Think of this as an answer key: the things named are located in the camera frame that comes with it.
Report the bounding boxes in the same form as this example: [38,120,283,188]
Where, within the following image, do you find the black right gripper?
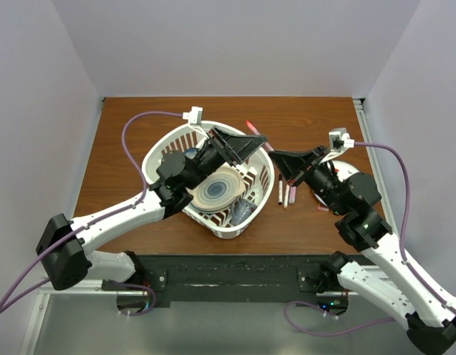
[269,144,348,215]

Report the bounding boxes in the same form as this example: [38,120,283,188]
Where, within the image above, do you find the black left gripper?
[185,126,267,191]

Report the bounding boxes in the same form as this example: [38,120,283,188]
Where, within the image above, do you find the white black marker pen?
[278,174,284,206]

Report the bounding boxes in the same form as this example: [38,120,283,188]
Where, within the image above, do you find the pink highlighter pen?
[289,186,296,204]

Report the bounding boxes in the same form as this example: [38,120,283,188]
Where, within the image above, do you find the white red pen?
[283,183,290,209]

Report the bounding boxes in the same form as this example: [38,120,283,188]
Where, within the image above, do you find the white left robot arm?
[36,121,273,291]

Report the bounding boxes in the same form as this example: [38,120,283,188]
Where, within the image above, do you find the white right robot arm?
[269,146,456,354]

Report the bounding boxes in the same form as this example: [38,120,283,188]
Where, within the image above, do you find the beige blue ringed plate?
[189,166,245,213]

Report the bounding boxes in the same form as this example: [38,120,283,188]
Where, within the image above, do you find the blue patterned small bowl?
[183,148,200,159]

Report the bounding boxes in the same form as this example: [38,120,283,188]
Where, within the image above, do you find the watermelon pattern plate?
[313,160,359,208]

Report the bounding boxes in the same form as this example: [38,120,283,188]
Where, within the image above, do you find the blue glass cup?
[231,199,257,226]

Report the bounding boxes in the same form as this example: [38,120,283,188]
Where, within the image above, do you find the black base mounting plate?
[101,254,365,310]

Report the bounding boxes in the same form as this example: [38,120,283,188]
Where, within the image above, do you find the aluminium frame rail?
[353,98,445,355]

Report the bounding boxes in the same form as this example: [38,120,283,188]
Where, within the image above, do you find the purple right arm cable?
[284,142,456,337]

